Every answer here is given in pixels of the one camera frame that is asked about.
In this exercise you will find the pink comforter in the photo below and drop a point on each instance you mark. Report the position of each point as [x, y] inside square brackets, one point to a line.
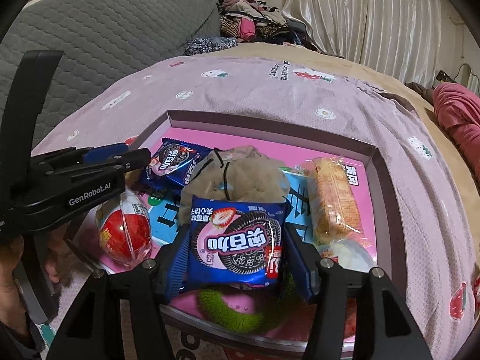
[457, 112]

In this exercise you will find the red snack ball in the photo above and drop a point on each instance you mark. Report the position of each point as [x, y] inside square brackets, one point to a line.
[123, 232]
[348, 251]

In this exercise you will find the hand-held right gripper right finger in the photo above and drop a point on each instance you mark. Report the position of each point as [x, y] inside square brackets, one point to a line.
[300, 270]

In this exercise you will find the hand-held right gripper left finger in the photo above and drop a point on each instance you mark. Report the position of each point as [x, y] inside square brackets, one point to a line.
[176, 270]

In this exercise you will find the person's left forearm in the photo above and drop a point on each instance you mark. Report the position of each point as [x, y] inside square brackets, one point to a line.
[15, 341]

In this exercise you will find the dark floral cloth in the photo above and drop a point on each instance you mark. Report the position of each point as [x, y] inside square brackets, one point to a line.
[210, 46]

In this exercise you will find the pink printed book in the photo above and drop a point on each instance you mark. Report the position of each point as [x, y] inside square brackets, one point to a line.
[262, 143]

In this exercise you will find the white metal rack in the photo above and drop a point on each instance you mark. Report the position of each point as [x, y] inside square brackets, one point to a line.
[470, 78]

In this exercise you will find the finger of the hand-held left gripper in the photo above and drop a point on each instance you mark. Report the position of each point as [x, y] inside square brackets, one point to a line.
[135, 158]
[101, 153]

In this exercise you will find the brown cloth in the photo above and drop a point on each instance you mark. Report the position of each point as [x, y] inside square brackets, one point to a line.
[420, 92]

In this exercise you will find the white satin curtain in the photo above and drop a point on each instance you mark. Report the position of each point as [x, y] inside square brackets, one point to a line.
[356, 15]

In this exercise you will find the person's left hand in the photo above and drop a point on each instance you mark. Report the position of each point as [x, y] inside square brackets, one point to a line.
[7, 270]

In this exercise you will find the shallow grey cardboard box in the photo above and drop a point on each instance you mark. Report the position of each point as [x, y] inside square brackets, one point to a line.
[262, 123]

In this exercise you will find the blue cookie packet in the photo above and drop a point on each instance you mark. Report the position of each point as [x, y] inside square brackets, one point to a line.
[168, 163]
[232, 247]

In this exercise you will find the lilac strawberry-printed bedsheet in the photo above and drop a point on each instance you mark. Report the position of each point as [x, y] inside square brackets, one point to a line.
[412, 213]

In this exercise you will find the clear cracker packet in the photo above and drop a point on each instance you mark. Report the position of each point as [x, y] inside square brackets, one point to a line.
[332, 198]

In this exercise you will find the pile of clothes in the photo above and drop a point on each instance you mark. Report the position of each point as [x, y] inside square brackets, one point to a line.
[255, 18]

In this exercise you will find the grey quilted headboard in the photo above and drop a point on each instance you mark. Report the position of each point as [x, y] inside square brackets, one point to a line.
[112, 26]

